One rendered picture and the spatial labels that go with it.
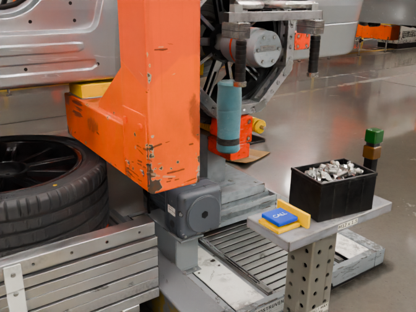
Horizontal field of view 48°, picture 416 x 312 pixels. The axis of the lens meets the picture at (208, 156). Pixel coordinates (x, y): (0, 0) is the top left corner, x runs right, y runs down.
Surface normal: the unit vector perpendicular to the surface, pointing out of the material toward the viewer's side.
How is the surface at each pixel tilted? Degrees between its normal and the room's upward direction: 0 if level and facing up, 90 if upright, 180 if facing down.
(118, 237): 90
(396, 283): 0
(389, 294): 0
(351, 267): 90
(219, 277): 0
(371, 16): 108
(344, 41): 90
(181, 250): 90
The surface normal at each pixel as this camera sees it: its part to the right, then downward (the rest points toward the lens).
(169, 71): 0.57, 0.29
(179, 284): 0.01, -0.94
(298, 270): -0.82, 0.18
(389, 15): -0.77, 0.51
